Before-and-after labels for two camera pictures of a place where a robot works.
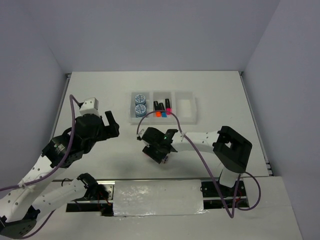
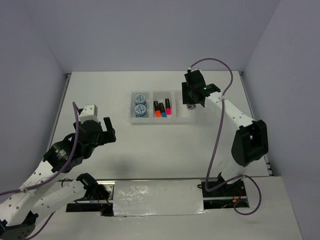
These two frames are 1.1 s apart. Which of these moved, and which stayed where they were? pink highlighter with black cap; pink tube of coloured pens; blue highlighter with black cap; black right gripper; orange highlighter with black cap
Moved: black right gripper; pink tube of coloured pens
Stayed: pink highlighter with black cap; blue highlighter with black cap; orange highlighter with black cap
